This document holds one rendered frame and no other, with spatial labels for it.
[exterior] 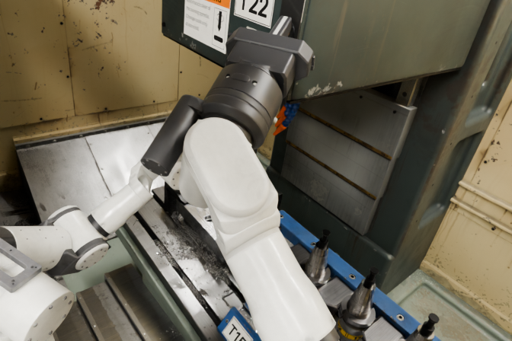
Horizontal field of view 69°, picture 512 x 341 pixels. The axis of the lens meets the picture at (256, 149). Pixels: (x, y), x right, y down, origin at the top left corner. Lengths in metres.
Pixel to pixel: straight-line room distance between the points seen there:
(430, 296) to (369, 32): 1.36
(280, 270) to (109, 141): 1.68
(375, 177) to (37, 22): 1.42
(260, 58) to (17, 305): 0.38
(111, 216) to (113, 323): 0.48
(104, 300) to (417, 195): 1.07
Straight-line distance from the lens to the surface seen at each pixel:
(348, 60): 0.68
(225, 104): 0.41
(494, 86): 1.50
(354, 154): 1.35
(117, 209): 0.92
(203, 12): 0.78
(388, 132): 1.25
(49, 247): 0.84
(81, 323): 1.36
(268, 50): 0.50
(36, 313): 0.47
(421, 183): 1.30
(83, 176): 1.86
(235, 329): 1.03
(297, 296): 0.37
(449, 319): 1.81
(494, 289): 1.79
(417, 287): 1.82
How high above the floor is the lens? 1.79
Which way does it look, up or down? 29 degrees down
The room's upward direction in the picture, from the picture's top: 9 degrees clockwise
